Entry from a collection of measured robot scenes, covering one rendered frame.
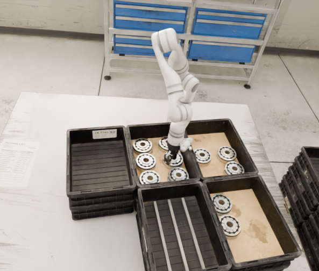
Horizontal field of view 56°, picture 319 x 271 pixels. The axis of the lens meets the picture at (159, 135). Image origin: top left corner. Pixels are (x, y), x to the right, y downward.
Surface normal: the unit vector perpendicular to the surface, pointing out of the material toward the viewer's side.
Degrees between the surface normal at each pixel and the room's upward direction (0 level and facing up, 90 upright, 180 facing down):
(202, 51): 90
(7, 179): 0
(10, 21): 90
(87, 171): 0
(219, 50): 90
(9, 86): 0
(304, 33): 90
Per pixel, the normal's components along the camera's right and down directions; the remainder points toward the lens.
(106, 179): 0.11, -0.70
